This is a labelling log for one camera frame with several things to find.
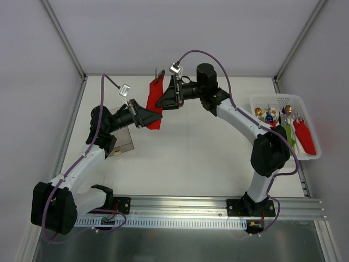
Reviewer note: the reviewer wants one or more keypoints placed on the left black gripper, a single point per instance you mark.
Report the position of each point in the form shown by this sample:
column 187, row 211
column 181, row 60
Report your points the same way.
column 135, row 113

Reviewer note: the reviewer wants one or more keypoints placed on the green rolled napkin left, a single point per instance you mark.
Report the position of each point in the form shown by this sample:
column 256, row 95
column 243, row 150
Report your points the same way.
column 263, row 118

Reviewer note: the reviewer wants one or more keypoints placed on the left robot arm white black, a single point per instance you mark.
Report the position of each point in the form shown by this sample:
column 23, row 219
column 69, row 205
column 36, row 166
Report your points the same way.
column 57, row 205

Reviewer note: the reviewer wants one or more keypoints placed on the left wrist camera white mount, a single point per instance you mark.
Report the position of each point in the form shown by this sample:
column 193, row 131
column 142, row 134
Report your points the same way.
column 123, row 92

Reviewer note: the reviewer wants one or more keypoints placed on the right aluminium frame post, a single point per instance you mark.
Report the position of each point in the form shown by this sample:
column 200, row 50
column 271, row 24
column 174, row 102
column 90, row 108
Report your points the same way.
column 300, row 37

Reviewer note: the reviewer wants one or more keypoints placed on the white slotted cable duct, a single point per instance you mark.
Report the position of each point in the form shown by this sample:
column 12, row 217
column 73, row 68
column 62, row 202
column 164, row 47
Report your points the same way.
column 166, row 223

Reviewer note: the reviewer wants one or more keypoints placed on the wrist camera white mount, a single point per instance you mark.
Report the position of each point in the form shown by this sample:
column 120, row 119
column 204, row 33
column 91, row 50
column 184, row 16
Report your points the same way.
column 123, row 92
column 176, row 69

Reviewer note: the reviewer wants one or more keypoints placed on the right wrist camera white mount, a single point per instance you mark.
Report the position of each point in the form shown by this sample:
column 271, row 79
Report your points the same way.
column 176, row 69

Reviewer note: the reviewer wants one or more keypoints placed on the red rolled napkin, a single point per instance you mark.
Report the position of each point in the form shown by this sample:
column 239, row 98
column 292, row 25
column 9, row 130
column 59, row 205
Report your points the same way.
column 273, row 124
column 304, row 136

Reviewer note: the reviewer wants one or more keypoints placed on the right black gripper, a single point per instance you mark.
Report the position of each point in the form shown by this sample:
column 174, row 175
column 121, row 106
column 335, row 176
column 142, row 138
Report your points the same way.
column 177, row 91

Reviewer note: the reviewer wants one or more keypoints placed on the copper spoon in basket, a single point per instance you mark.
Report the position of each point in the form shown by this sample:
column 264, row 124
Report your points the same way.
column 288, row 111

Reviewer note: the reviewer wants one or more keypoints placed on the green rolled napkin middle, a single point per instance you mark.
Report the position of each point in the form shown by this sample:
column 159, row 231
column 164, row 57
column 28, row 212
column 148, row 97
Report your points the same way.
column 287, row 128

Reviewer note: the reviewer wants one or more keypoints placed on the aluminium frame post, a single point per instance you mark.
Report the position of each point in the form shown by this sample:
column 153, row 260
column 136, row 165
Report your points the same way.
column 300, row 37
column 63, row 37

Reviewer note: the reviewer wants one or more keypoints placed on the green rolled napkin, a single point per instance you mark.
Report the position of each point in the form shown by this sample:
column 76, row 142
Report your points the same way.
column 287, row 128
column 263, row 118

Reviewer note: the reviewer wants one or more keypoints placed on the red paper napkin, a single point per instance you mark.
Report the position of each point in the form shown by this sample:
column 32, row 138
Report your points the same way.
column 155, row 93

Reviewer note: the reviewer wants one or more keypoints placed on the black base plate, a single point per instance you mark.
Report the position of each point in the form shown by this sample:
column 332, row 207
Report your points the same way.
column 121, row 204
column 245, row 208

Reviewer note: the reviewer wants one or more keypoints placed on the white plastic basket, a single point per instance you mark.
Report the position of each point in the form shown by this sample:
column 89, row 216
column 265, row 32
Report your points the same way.
column 274, row 105

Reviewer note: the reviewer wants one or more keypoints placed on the red rolled napkin right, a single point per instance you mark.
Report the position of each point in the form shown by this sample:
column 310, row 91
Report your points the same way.
column 304, row 136

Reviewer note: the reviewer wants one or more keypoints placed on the red rolled napkin left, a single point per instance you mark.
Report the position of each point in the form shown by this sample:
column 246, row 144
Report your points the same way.
column 273, row 124

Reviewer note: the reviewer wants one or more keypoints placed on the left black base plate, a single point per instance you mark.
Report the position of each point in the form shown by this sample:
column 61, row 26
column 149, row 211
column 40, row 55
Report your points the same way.
column 121, row 204

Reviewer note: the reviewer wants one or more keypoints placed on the white rolled napkin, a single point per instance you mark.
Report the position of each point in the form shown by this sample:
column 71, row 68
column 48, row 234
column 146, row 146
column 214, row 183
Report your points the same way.
column 298, row 146

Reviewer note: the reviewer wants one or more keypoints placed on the clear acrylic utensil box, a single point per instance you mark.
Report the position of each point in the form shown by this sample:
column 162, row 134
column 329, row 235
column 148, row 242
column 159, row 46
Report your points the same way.
column 122, row 139

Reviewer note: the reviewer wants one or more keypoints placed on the silver spoon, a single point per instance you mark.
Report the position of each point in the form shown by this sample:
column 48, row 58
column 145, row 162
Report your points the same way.
column 161, row 74

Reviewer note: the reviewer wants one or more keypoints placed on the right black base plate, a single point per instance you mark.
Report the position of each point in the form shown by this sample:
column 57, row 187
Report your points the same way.
column 245, row 208

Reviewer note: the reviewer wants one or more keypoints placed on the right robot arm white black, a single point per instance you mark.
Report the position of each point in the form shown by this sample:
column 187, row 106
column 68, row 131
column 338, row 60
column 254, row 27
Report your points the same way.
column 269, row 149

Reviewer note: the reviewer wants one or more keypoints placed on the left aluminium frame post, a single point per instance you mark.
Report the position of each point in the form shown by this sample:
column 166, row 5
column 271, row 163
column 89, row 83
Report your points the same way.
column 63, row 37

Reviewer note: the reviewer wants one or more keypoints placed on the aluminium rail front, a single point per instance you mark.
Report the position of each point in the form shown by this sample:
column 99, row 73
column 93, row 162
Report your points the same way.
column 196, row 207

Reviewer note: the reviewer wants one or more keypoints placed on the gold spoon in basket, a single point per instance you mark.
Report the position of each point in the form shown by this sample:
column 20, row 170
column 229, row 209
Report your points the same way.
column 259, row 111

